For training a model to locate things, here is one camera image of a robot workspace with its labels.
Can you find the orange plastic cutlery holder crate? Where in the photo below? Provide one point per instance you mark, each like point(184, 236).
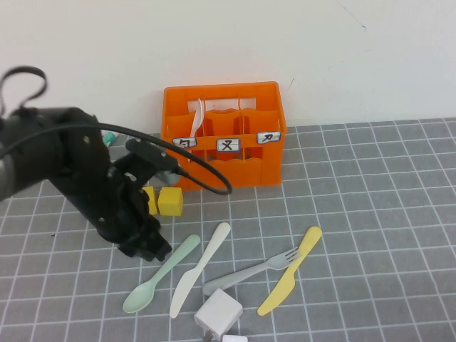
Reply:
point(224, 174)

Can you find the paper label reading 刀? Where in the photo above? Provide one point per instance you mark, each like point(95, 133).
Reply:
point(269, 137)

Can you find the yellow foam cube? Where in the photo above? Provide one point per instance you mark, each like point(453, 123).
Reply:
point(151, 201)
point(171, 203)

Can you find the grey plastic fork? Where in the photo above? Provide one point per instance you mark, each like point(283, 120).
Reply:
point(242, 274)

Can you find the paper label reading 叉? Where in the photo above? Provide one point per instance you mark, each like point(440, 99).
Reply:
point(228, 145)

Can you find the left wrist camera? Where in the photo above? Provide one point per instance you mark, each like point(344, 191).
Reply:
point(149, 153)

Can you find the small white square adapter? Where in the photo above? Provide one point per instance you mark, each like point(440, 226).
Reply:
point(235, 338)

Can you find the mint green plastic spoon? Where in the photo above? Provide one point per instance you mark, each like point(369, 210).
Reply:
point(139, 301)

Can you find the paper label reading 勺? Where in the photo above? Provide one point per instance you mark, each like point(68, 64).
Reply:
point(187, 142)

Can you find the grey grid table mat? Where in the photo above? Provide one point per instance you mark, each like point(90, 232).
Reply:
point(374, 231)

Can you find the cream white plastic knife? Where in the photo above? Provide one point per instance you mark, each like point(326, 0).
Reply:
point(185, 285)

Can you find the large white charger plug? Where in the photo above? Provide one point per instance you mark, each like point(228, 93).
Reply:
point(219, 311)

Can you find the pale pink plastic spoon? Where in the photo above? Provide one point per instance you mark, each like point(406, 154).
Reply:
point(197, 117)

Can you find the white green glue stick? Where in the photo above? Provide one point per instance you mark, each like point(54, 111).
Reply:
point(108, 138)

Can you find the yellow plastic knife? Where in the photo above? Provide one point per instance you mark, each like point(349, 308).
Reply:
point(281, 288)

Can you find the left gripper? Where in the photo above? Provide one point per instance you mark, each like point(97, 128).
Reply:
point(114, 210)

